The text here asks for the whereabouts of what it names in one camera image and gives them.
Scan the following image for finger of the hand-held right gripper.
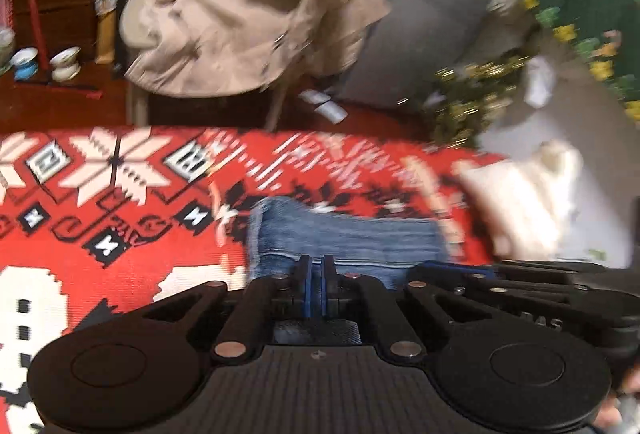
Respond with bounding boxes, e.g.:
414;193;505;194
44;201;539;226
447;285;577;316
412;259;608;289

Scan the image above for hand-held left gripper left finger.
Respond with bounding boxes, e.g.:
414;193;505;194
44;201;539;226
142;254;313;367

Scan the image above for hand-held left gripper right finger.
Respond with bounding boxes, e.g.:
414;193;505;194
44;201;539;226
320;254;501;365

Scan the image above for blue denim shorts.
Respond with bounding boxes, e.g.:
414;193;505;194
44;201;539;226
245;197;453;346

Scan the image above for white plush cloth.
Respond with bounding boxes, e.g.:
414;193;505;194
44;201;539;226
460;139;583;260

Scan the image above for gold tinsel garland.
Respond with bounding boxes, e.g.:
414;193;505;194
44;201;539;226
425;57;531;147

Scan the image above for red patterned blanket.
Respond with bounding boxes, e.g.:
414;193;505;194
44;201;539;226
0;127;506;430

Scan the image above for white crumpled paper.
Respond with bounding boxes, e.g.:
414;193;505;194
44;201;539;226
522;57;556;108

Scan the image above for grey refrigerator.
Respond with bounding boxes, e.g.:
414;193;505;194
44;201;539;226
340;0;536;108

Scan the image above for beige jacket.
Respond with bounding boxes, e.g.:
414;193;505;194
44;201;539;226
120;0;393;98

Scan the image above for white green ceramic cup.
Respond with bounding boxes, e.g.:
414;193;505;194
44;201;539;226
49;47;83;82

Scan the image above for blue white ceramic cup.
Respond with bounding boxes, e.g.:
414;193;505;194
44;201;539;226
10;47;39;82

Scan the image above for wooden drawer cabinet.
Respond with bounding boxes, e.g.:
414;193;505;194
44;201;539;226
7;0;118;65

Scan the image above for red broom handle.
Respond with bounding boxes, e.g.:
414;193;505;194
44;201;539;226
15;0;101;98

